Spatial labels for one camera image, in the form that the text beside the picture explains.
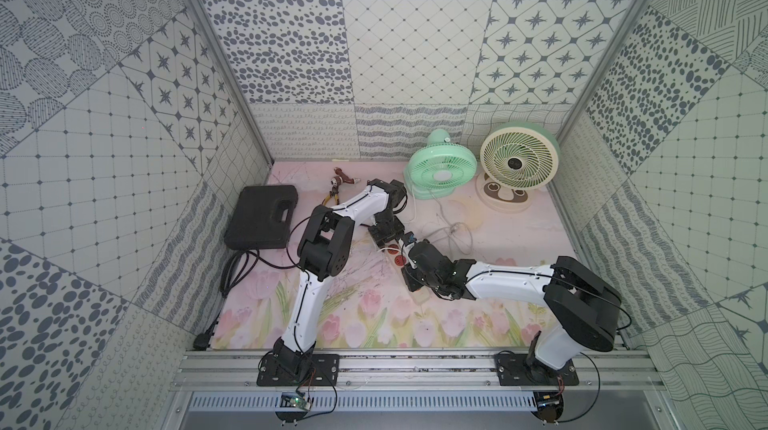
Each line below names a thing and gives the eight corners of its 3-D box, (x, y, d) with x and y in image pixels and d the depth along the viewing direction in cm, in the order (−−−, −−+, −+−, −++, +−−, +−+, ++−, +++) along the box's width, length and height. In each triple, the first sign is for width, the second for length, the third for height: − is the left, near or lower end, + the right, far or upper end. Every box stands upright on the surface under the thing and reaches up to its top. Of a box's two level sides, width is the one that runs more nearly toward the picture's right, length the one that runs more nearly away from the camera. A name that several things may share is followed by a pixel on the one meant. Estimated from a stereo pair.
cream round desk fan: (475, 215, 107) (500, 150, 82) (465, 169, 122) (484, 102, 97) (532, 215, 107) (573, 150, 82) (515, 169, 122) (546, 102, 97)
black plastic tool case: (226, 251, 97) (217, 241, 92) (249, 195, 112) (242, 184, 107) (286, 251, 97) (281, 241, 92) (301, 195, 112) (297, 184, 107)
